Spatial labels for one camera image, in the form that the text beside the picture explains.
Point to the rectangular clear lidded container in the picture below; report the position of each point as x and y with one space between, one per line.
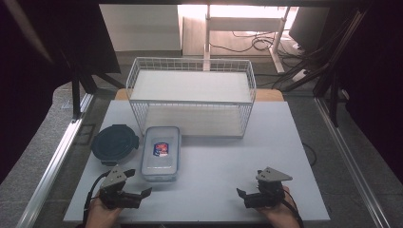
161 155

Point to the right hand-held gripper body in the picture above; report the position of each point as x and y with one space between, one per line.
269 190

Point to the dark monitor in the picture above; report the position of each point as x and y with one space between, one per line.
309 28

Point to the dark round lid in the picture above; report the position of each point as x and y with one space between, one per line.
114 144

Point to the person's right hand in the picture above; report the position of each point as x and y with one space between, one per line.
280 215

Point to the white desk frame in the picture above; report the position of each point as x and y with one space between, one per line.
244 23

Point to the person's left hand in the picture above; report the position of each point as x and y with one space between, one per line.
101 217

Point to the wooden table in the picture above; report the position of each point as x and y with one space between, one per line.
269 95

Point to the black metal stand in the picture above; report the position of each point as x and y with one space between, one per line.
76 95
332 95

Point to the white power strip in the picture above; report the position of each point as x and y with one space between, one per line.
299 76

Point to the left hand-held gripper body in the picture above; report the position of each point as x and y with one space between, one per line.
114 182

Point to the aluminium rail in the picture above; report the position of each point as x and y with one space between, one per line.
351 167
52 171

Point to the white cabinet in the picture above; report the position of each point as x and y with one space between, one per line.
141 27

